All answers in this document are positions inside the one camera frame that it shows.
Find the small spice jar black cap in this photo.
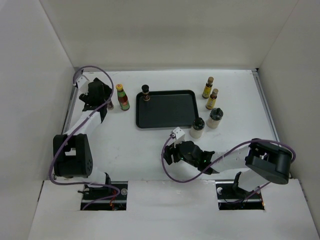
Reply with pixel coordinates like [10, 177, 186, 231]
[107, 100, 114, 110]
[141, 84, 150, 102]

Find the clear shaker jar white powder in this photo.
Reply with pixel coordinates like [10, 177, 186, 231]
[206, 108, 224, 129]
[189, 117, 205, 139]

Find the red sauce bottle yellow cap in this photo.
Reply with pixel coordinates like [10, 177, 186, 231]
[115, 84, 130, 111]

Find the brown sauce bottle yellow label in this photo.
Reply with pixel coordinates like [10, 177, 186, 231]
[202, 76, 214, 99]
[205, 88, 219, 110]

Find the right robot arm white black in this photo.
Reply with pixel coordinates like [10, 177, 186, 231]
[161, 138, 296, 198]

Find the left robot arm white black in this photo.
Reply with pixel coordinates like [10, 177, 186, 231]
[49, 75, 112, 200]

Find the black plastic tray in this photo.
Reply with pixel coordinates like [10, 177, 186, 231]
[135, 90, 199, 129]

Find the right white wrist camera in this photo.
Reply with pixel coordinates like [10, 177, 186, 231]
[170, 127, 185, 146]

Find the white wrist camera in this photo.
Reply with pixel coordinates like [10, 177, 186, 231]
[170, 127, 185, 146]
[73, 75, 90, 95]

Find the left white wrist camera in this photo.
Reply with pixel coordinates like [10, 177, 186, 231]
[73, 75, 90, 95]

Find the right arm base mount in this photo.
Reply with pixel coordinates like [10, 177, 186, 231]
[215, 181, 265, 211]

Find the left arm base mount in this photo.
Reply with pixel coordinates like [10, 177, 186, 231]
[78, 181, 128, 211]

